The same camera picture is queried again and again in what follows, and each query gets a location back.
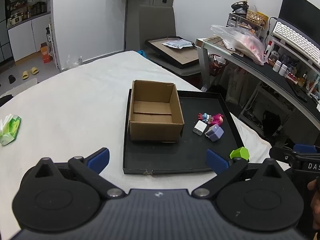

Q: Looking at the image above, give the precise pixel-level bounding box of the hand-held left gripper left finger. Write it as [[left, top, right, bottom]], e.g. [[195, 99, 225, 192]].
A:
[[32, 148, 126, 200]]

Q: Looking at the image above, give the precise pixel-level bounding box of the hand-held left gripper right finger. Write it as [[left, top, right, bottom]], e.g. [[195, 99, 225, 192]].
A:
[[191, 149, 287, 198]]

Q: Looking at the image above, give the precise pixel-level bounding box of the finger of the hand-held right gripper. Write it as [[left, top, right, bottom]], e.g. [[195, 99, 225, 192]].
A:
[[293, 144, 318, 154], [269, 146, 299, 168]]

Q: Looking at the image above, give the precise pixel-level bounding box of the green hexagonal container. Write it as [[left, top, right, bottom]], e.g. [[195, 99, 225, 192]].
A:
[[229, 147, 250, 162]]

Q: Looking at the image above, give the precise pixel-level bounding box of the purple toy sofa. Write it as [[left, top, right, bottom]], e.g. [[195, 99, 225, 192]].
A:
[[205, 124, 224, 142]]

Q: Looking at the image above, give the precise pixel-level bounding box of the black shallow tray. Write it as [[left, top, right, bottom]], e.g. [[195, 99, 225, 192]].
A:
[[122, 89, 247, 175]]

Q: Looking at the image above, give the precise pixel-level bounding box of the pink toy figurine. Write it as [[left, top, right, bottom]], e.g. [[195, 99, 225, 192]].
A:
[[211, 114, 224, 126]]

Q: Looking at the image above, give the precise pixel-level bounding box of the brown cardboard box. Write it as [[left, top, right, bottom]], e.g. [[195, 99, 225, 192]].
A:
[[129, 80, 185, 143]]

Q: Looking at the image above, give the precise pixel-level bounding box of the person's right hand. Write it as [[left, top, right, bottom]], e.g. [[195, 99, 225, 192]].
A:
[[307, 179, 320, 230]]

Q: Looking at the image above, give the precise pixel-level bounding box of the white charger plug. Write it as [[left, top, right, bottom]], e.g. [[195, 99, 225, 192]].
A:
[[192, 120, 208, 136]]

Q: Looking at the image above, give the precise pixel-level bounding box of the black phone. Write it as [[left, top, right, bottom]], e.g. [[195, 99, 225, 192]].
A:
[[287, 79, 308, 102]]

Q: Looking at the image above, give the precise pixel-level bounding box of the grey metal desk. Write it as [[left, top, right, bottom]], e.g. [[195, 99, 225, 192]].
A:
[[196, 37, 320, 140]]

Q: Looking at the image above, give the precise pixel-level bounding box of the green tissue pack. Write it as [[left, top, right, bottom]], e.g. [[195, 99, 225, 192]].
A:
[[0, 114, 22, 146]]

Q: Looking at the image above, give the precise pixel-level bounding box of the red basket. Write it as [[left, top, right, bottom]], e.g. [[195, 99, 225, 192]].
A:
[[209, 54, 227, 77]]

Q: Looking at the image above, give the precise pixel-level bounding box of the crumpled clear plastic wrap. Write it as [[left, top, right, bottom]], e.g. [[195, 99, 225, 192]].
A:
[[65, 55, 83, 69]]

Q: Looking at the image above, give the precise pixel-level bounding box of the white keyboard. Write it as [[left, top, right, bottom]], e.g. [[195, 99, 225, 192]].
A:
[[272, 21, 320, 64]]

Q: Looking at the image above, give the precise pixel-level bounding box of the orange cardboard box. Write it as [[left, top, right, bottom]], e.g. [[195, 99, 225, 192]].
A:
[[40, 42, 52, 63]]

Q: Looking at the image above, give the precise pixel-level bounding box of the clear plastic bag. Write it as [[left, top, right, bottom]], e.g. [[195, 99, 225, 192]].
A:
[[210, 24, 265, 65]]

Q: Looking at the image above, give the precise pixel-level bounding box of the grey white mail bag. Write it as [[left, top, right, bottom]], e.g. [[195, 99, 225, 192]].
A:
[[161, 39, 195, 49]]

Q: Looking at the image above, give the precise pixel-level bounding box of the white narrow rack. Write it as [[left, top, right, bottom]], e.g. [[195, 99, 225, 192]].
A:
[[46, 17, 60, 70]]

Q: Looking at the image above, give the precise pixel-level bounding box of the white cabinet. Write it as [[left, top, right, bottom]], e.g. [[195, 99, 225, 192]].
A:
[[7, 12, 54, 62]]

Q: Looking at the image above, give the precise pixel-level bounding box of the woven basket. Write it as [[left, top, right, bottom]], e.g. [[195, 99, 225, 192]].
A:
[[246, 9, 266, 26]]

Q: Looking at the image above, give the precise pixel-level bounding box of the black monitor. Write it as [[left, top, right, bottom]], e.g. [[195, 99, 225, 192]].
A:
[[278, 0, 320, 46]]

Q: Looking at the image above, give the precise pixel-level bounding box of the clear drawer organizer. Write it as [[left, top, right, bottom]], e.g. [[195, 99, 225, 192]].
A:
[[226, 12, 263, 37]]

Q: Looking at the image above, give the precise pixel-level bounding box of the grey chair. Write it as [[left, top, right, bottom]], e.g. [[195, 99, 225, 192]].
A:
[[139, 4, 203, 77]]

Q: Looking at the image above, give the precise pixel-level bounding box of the shelf of jars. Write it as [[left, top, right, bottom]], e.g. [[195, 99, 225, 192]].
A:
[[6, 0, 48, 28]]

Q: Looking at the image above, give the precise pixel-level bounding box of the black picture frame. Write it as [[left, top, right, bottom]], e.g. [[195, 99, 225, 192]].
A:
[[145, 36, 201, 69]]

